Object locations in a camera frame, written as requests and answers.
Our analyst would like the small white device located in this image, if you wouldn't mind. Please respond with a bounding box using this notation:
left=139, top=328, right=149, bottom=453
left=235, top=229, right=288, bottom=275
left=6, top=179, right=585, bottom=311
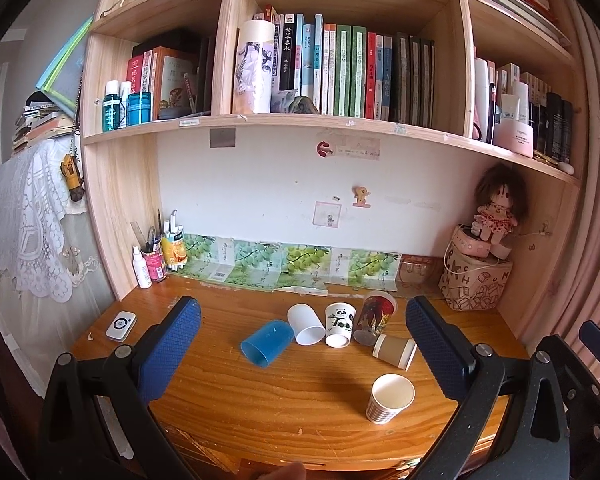
left=105, top=311, right=137, bottom=343

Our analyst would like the pink pen holder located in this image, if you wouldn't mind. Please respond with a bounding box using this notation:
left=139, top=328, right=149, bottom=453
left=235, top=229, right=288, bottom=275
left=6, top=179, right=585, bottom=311
left=142, top=251, right=169, bottom=283

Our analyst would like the teal bottle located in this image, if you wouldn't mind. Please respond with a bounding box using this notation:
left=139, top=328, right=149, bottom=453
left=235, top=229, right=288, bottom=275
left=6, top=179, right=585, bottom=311
left=101, top=80, right=121, bottom=133

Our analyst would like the green edged folder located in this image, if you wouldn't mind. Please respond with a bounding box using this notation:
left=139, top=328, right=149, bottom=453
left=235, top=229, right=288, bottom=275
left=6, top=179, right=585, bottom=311
left=35, top=16, right=95, bottom=121

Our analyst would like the white plastic cup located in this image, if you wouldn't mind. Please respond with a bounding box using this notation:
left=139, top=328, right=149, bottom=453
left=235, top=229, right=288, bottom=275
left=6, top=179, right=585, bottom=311
left=286, top=303, right=327, bottom=347

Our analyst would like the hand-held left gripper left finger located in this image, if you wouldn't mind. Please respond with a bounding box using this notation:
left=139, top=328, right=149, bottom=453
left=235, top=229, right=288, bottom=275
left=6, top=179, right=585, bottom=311
left=39, top=296, right=203, bottom=480

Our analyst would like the rag doll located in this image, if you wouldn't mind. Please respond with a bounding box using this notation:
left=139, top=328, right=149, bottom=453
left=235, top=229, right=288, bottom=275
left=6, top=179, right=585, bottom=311
left=472, top=162, right=530, bottom=246

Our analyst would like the checked paper cup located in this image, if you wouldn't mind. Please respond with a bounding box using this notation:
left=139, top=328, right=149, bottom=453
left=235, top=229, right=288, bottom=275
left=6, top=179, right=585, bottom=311
left=365, top=373, right=416, bottom=425

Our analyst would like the brown printed card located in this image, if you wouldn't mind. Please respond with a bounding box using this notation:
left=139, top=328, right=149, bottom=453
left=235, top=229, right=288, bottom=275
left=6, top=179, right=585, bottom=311
left=397, top=255, right=443, bottom=288

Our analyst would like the group of red books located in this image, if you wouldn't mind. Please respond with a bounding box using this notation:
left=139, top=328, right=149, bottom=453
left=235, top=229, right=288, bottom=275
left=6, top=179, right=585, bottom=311
left=126, top=28, right=215, bottom=121

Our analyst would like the small white bottle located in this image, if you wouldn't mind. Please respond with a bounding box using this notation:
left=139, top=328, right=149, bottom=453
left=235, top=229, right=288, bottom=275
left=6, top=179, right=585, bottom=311
left=117, top=81, right=132, bottom=128

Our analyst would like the person's left hand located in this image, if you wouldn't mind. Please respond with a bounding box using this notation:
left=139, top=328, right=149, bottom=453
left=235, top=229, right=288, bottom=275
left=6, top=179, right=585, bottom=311
left=247, top=461, right=308, bottom=480

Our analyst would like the blue plastic cup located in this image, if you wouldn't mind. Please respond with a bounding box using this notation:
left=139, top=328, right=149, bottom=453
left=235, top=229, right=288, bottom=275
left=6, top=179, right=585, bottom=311
left=240, top=320, right=295, bottom=368

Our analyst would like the pink curtain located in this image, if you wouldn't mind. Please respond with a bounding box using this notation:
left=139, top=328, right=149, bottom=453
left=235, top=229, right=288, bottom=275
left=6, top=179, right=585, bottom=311
left=527, top=0, right=600, bottom=361

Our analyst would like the pink sticky note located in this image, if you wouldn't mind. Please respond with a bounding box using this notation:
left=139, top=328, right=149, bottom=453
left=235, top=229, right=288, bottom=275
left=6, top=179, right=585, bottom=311
left=313, top=201, right=342, bottom=229

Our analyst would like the printed white paper roll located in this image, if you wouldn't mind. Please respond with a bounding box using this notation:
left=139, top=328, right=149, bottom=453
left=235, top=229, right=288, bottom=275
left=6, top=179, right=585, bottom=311
left=231, top=19, right=277, bottom=115

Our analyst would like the row of dark bottles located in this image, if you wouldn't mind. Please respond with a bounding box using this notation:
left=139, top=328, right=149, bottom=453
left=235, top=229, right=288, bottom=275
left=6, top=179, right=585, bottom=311
left=527, top=91, right=576, bottom=163

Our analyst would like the white lace cloth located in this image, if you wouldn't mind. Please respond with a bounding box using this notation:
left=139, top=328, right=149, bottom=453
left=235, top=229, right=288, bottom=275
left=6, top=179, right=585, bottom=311
left=0, top=137, right=103, bottom=303

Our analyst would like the pile of books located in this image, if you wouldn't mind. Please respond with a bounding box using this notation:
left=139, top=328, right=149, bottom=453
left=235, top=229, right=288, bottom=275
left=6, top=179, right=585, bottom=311
left=11, top=91, right=78, bottom=157

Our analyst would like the teal jar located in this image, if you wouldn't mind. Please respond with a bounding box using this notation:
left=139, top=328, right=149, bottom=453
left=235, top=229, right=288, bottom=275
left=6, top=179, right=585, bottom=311
left=127, top=92, right=154, bottom=127

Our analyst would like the wooden bookshelf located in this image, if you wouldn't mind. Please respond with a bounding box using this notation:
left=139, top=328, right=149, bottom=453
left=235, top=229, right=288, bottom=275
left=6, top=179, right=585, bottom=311
left=77, top=0, right=588, bottom=331

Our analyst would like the row of upright books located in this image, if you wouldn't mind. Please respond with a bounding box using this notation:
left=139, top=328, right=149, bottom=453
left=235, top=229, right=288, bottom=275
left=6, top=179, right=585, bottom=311
left=254, top=5, right=437, bottom=128

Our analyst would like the pink round box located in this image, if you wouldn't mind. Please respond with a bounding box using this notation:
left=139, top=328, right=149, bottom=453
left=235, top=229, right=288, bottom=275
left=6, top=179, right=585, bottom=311
left=455, top=223, right=513, bottom=262

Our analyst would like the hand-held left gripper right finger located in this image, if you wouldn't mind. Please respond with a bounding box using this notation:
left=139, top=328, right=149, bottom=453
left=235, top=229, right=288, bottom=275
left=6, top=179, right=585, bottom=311
left=405, top=296, right=573, bottom=480

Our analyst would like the white cream jar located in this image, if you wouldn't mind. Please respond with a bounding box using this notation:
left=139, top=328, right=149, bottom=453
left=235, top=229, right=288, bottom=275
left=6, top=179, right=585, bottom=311
left=495, top=115, right=536, bottom=158

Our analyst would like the grape printed paper strip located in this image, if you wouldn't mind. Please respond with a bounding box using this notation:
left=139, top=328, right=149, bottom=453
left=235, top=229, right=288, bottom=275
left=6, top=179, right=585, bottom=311
left=172, top=232, right=402, bottom=295

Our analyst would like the brown paper cup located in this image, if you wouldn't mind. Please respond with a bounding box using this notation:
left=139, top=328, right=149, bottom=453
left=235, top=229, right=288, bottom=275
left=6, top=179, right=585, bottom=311
left=372, top=334, right=418, bottom=372

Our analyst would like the red printed paper cup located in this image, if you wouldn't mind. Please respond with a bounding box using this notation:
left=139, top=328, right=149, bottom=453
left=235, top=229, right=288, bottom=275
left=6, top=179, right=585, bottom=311
left=353, top=291, right=398, bottom=346

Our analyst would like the small grey stone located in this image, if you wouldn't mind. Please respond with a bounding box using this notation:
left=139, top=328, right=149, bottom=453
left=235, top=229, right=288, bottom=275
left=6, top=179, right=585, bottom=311
left=291, top=95, right=320, bottom=116

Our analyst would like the letter print storage basket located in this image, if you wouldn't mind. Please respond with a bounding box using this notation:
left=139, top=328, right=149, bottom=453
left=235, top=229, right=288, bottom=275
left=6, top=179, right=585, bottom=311
left=438, top=240, right=514, bottom=311

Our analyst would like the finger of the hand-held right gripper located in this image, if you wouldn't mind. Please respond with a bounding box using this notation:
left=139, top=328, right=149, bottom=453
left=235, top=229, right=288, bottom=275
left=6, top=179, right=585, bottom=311
left=540, top=320, right=600, bottom=413

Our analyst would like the grey tape patch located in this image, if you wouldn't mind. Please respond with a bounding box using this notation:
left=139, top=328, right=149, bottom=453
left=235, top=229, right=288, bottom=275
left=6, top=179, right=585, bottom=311
left=209, top=128, right=237, bottom=149

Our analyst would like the white spray bottle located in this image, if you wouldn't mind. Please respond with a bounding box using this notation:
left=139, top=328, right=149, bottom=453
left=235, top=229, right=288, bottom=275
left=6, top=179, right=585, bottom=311
left=132, top=246, right=153, bottom=289

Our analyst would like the panda print paper cup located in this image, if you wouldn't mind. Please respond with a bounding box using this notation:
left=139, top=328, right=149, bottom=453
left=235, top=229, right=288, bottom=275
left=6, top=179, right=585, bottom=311
left=324, top=302, right=357, bottom=349

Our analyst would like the white tube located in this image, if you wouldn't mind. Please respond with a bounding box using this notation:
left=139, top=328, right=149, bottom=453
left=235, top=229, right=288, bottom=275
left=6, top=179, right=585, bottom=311
left=511, top=81, right=531, bottom=121

